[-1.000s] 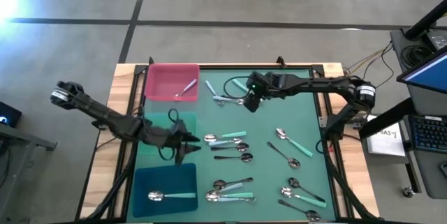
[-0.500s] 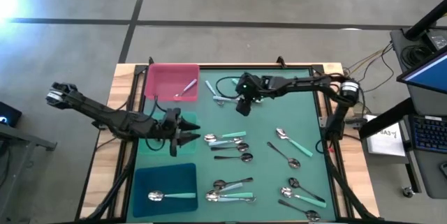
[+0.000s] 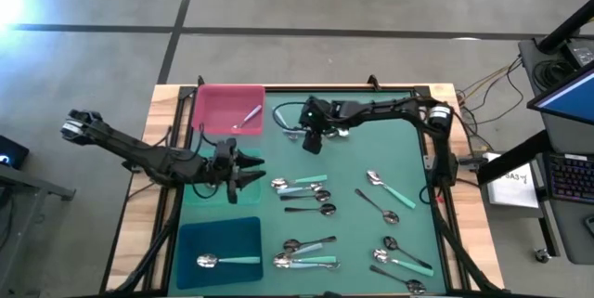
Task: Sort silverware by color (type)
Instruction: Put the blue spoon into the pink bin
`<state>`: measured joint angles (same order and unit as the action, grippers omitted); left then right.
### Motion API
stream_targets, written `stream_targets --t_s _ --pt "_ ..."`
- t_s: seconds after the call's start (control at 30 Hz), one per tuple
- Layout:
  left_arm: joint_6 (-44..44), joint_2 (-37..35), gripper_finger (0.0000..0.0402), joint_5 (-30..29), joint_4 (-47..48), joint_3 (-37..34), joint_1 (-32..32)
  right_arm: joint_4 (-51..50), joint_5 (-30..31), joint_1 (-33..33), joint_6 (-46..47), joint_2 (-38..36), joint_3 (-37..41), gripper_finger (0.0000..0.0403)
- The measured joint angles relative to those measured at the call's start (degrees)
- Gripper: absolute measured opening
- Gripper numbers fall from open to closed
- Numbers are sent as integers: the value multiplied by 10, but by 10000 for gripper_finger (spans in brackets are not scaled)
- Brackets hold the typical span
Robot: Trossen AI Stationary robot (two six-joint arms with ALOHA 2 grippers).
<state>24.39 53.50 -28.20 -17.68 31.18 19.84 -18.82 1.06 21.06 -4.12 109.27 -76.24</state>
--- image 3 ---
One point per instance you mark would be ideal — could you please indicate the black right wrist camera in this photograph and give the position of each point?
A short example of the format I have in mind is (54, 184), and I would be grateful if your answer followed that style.
(312, 142)

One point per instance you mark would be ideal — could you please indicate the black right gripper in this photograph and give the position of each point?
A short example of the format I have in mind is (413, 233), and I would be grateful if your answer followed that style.
(315, 114)

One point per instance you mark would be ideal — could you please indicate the black support strut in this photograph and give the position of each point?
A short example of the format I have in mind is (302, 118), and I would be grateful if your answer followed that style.
(458, 251)
(148, 256)

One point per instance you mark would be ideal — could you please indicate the black equipment cart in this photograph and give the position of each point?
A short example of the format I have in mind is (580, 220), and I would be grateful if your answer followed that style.
(568, 228)

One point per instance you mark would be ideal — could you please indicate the black table frame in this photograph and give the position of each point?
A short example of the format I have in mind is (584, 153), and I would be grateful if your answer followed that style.
(334, 88)

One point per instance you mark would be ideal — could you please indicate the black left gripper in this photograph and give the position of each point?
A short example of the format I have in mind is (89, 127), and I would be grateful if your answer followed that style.
(225, 168)

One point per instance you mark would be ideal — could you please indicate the translucent green plastic bin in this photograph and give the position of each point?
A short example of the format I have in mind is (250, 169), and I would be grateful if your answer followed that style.
(248, 198)

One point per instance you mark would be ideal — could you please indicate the black clamp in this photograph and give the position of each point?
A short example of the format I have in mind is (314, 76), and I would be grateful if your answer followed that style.
(200, 82)
(373, 83)

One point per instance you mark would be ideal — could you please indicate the pink plastic bin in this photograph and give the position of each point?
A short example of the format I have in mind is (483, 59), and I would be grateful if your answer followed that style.
(218, 107)

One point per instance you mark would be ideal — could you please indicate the black keyboard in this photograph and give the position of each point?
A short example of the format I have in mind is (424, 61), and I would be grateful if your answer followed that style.
(573, 177)

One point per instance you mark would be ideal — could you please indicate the dark teal plastic bin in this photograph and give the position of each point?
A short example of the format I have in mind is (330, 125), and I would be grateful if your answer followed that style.
(218, 237)

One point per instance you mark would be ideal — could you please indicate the black device blue light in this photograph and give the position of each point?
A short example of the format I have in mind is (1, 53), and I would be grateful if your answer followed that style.
(11, 151)

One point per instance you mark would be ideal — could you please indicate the white paper sheet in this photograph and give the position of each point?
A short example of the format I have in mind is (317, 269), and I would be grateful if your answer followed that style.
(512, 186)

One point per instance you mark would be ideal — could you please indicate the computer monitor blue screen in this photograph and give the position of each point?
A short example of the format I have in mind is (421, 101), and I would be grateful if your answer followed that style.
(571, 98)

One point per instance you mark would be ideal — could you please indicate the black power box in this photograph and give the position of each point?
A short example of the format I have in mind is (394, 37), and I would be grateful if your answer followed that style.
(582, 54)

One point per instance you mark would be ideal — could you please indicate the black pole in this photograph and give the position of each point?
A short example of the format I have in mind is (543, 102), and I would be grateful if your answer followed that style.
(568, 26)

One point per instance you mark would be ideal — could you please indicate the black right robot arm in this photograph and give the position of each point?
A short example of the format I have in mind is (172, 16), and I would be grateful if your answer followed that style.
(380, 107)

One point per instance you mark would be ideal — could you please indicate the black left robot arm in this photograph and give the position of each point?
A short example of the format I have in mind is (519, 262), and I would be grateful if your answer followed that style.
(139, 154)

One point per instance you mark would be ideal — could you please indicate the cart caster wheel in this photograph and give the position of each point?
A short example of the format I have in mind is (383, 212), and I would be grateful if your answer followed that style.
(542, 255)

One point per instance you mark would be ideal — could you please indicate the grey stand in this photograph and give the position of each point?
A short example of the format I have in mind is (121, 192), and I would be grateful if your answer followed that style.
(28, 182)

